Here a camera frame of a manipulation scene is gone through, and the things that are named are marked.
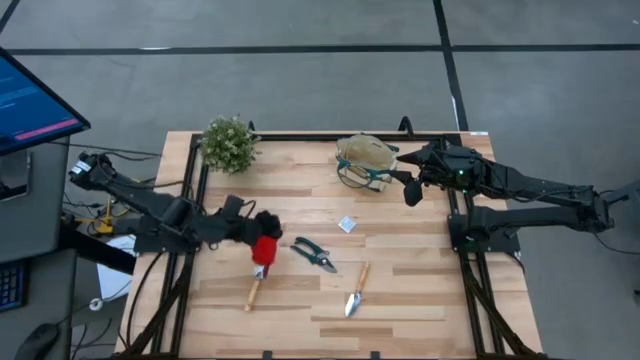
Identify small potted green plant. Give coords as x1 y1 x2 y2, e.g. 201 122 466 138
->
198 114 262 176

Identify black floor cable loop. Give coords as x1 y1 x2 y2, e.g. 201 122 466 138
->
592 232 640 257

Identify red hand rake wooden handle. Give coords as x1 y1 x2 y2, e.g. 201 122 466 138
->
243 234 280 313

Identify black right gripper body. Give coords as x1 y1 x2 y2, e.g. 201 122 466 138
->
418 141 482 195

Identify green-handled pruning shears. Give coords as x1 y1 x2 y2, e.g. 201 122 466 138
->
289 236 339 275

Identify yellow clamp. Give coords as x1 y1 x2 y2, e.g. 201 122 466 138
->
62 197 131 237

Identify grey equipment stand foot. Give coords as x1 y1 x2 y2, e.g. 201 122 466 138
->
607 178 640 207

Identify black cable under left arm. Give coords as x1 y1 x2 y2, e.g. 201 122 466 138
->
124 250 166 351

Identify black computer mouse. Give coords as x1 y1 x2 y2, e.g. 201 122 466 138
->
14 323 61 360

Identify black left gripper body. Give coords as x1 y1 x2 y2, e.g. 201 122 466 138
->
199 212 265 247

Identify computer monitor blue screen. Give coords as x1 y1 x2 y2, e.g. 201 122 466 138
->
0 47 92 157

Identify silver trowel wooden handle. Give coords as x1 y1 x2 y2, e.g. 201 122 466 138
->
343 260 372 320

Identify tan gardening bag green trim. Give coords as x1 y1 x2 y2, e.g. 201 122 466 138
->
334 132 401 194

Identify white paper sheet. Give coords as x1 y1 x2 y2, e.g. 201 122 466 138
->
96 234 137 301

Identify grey workstation desk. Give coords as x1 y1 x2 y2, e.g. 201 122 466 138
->
0 137 79 360

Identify black keyboard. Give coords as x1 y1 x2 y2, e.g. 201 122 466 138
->
0 259 29 313

